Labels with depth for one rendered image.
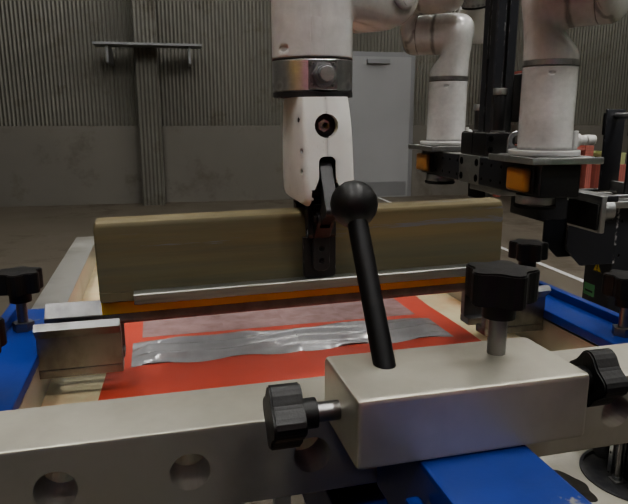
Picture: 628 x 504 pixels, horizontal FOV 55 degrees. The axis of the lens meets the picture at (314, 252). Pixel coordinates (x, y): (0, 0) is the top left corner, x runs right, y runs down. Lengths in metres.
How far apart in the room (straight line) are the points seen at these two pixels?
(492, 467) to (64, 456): 0.21
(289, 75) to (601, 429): 0.37
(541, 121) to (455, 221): 0.55
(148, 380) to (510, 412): 0.39
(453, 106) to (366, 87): 7.92
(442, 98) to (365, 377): 1.28
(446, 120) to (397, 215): 0.95
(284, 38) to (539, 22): 0.68
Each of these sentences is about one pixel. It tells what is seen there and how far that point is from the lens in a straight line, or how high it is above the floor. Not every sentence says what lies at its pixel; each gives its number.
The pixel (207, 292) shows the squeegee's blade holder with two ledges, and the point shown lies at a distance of 0.57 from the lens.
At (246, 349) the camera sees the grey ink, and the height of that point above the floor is 0.96.
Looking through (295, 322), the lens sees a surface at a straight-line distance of 0.76.
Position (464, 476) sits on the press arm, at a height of 1.04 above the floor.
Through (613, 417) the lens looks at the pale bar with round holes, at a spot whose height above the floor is 1.01.
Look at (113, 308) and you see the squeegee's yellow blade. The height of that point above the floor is 1.03.
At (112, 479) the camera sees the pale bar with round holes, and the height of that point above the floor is 1.02.
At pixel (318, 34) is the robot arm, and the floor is 1.27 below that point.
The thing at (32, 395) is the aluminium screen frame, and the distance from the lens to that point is 0.57.
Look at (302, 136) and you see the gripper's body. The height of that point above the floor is 1.19.
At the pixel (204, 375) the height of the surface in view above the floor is 0.96.
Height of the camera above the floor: 1.20
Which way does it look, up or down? 12 degrees down
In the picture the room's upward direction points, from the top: straight up
